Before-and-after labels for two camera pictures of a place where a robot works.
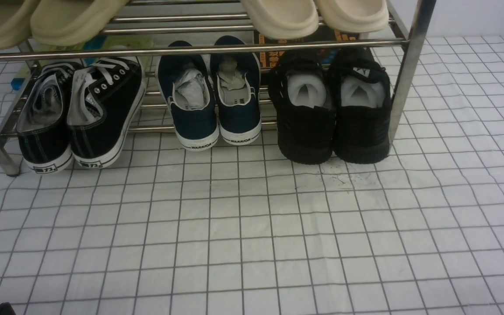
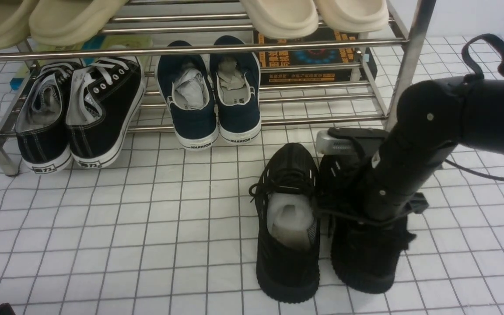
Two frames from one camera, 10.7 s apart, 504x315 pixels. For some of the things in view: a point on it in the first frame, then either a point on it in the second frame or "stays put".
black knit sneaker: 360,93 -> 365,251
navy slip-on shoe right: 237,83 stays put
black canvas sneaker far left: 43,132 stays put
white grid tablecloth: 443,227 stays put
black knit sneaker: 301,91 -> 288,225
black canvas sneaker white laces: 105,99 stays put
